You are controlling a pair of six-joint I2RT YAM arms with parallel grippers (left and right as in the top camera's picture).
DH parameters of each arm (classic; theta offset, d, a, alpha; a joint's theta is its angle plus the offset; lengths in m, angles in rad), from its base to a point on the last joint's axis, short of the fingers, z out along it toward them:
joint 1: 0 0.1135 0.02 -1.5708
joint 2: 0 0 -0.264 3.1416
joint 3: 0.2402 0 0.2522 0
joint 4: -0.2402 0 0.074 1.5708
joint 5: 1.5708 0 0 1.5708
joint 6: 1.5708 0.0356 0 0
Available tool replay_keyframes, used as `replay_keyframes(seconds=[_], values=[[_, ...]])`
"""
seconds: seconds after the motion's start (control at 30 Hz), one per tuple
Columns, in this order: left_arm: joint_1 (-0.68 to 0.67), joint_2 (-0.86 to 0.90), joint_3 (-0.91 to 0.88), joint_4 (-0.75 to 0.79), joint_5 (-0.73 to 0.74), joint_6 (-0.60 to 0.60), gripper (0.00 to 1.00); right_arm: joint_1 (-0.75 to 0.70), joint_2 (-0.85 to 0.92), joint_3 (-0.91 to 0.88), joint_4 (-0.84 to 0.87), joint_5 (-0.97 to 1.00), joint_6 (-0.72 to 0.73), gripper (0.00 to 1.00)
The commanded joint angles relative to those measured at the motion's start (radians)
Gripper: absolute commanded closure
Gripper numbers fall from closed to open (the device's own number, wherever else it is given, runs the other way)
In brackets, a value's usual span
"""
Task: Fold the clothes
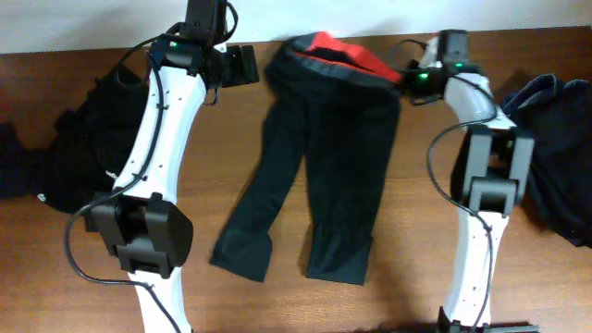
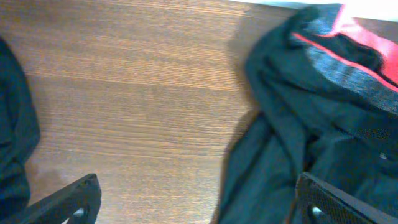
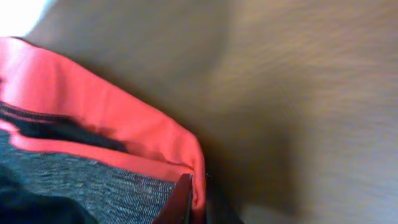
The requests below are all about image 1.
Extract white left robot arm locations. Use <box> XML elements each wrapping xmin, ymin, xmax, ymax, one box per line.
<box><xmin>74</xmin><ymin>0</ymin><xmax>259</xmax><ymax>332</ymax></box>

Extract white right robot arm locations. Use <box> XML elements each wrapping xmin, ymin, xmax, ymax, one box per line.
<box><xmin>403</xmin><ymin>30</ymin><xmax>538</xmax><ymax>332</ymax></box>

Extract black leggings red waistband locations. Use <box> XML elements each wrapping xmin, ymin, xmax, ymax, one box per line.
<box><xmin>210</xmin><ymin>31</ymin><xmax>402</xmax><ymax>285</ymax></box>

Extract black garment pile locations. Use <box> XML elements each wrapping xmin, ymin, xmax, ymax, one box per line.
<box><xmin>1</xmin><ymin>66</ymin><xmax>149</xmax><ymax>214</ymax></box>

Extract dark blue jeans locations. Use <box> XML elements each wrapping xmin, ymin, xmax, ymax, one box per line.
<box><xmin>501</xmin><ymin>74</ymin><xmax>591</xmax><ymax>248</ymax></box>

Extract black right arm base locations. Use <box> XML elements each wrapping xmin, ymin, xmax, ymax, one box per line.
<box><xmin>436</xmin><ymin>307</ymin><xmax>540</xmax><ymax>333</ymax></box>

